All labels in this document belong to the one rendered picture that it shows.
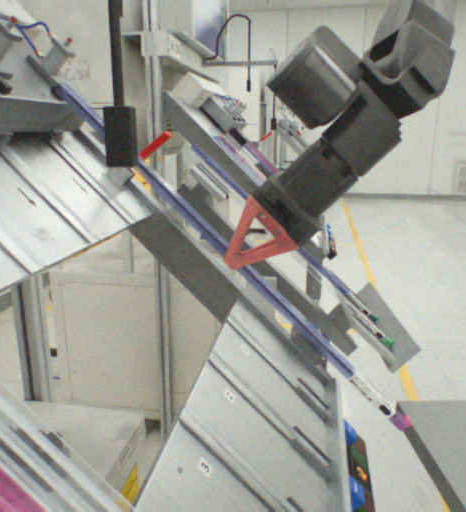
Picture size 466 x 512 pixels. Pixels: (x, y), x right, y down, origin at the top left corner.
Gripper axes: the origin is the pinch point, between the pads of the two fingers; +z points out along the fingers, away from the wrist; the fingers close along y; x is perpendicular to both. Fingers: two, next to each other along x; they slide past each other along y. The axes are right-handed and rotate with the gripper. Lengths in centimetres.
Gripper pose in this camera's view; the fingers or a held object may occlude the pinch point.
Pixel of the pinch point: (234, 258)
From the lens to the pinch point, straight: 48.4
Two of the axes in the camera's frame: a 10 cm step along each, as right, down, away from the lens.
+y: -2.0, 2.5, -9.5
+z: -6.8, 6.6, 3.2
